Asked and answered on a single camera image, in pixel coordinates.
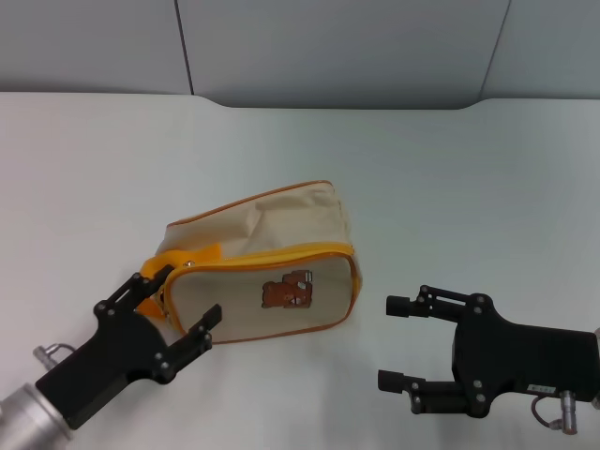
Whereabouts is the right gripper cable connector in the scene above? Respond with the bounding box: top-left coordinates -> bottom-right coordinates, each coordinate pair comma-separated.
531,390 -> 580,438

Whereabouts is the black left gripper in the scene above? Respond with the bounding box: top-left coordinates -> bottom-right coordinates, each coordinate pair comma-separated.
35,263 -> 223,430

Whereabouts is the gripper cable connector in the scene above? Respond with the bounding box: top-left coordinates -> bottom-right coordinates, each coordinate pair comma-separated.
531,390 -> 580,438
32,342 -> 76,370

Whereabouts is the left gripper cable connector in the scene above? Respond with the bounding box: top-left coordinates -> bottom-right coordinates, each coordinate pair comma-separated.
32,342 -> 76,370

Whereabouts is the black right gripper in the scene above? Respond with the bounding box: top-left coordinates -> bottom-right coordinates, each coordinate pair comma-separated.
377,284 -> 600,419

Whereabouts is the beige food bag orange trim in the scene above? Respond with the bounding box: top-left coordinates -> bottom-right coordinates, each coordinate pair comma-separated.
139,179 -> 363,347

